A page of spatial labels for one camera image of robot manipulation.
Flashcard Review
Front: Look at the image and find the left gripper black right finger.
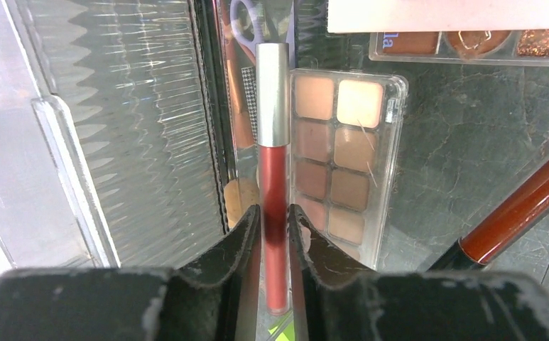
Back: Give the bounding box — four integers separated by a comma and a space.
288, 205, 549, 340

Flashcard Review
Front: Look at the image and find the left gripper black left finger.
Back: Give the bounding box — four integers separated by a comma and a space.
0, 205, 261, 340

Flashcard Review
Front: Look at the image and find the brown eyeshadow palette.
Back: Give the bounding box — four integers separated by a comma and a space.
290, 68, 408, 268

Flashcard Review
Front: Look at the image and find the clear acrylic drawer organizer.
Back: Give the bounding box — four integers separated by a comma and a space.
0, 1, 549, 291

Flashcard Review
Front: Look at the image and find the red lip gloss tube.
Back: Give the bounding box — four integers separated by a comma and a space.
256, 43, 291, 315

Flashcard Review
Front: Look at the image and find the purple eyelash curler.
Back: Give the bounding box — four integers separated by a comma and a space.
228, 0, 295, 66

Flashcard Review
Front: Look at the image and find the orange blush palette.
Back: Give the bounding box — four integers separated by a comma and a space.
369, 29, 549, 67

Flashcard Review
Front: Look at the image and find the round peach powder puff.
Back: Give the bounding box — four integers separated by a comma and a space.
224, 178, 260, 229

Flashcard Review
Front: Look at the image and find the thin pink lip brush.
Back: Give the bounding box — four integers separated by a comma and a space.
222, 19, 254, 148

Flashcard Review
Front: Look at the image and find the checkered eyeliner pencil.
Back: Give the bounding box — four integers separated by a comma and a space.
241, 67, 258, 142

